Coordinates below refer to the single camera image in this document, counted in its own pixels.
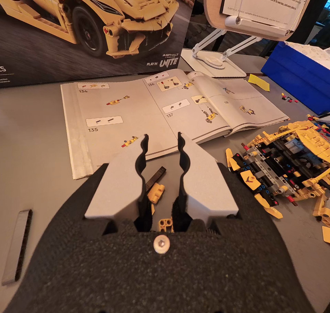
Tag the yellow holed brick piece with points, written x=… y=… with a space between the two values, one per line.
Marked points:
x=165 y=225

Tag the white printed paper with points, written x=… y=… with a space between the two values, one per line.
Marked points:
x=309 y=51

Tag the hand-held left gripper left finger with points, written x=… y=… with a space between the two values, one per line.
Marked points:
x=121 y=189

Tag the printed instruction sheet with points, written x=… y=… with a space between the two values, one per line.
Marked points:
x=257 y=3

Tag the building instruction booklet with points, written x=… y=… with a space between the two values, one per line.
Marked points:
x=116 y=111

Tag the yellow sticky note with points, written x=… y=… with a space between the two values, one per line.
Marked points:
x=259 y=82

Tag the yellow brick connector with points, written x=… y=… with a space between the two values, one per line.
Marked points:
x=156 y=193

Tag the grey flat bar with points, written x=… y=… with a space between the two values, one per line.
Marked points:
x=15 y=246

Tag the blue plastic bin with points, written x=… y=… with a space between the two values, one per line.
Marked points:
x=296 y=80

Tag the grey desk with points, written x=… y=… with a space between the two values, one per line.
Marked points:
x=38 y=137

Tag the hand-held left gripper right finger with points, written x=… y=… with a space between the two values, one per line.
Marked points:
x=208 y=189

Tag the small red black brick cluster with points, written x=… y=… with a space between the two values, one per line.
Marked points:
x=288 y=98

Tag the white document stand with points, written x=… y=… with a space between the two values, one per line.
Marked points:
x=214 y=62

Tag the yellow brick car model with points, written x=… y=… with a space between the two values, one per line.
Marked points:
x=309 y=135

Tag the yellow brick panel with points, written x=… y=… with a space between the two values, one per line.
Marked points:
x=326 y=234

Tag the dark car set box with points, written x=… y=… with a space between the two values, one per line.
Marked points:
x=77 y=47

